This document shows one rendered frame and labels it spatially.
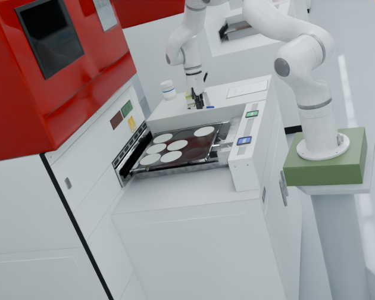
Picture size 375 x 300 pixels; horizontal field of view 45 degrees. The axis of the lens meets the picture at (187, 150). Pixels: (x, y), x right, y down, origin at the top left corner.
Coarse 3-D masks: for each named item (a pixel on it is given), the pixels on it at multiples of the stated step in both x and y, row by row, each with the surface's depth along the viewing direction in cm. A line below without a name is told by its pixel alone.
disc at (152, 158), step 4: (148, 156) 207; (152, 156) 205; (156, 156) 204; (160, 156) 203; (140, 160) 205; (144, 160) 204; (148, 160) 203; (152, 160) 201; (156, 160) 200; (144, 164) 200
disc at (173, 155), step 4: (168, 152) 204; (172, 152) 203; (176, 152) 202; (180, 152) 200; (164, 156) 202; (168, 156) 200; (172, 156) 199; (176, 156) 198; (164, 160) 198; (168, 160) 197; (172, 160) 196
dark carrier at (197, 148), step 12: (168, 132) 226; (180, 132) 222; (192, 132) 217; (156, 144) 217; (168, 144) 213; (192, 144) 205; (204, 144) 201; (144, 156) 208; (180, 156) 197; (192, 156) 193; (204, 156) 190; (132, 168) 200
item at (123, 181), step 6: (144, 132) 225; (150, 132) 233; (138, 138) 219; (150, 138) 234; (138, 144) 217; (132, 150) 210; (144, 150) 222; (126, 156) 204; (138, 156) 218; (120, 162) 199; (126, 162) 203; (114, 168) 195; (120, 168) 197; (120, 174) 196; (126, 174) 203; (132, 174) 207; (120, 180) 197; (126, 180) 200
